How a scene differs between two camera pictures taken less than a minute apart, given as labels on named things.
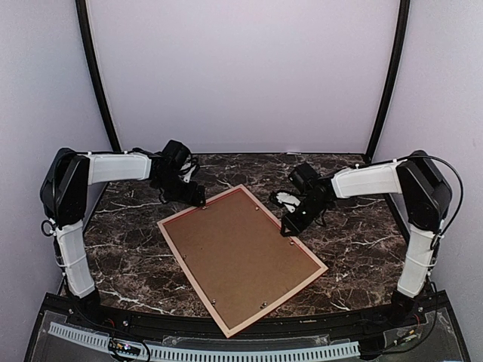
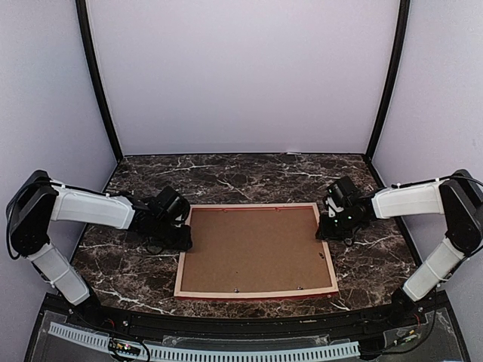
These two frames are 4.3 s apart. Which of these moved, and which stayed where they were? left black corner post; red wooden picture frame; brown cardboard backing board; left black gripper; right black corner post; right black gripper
Moved: left black gripper; red wooden picture frame; right black gripper; brown cardboard backing board
Stayed: left black corner post; right black corner post
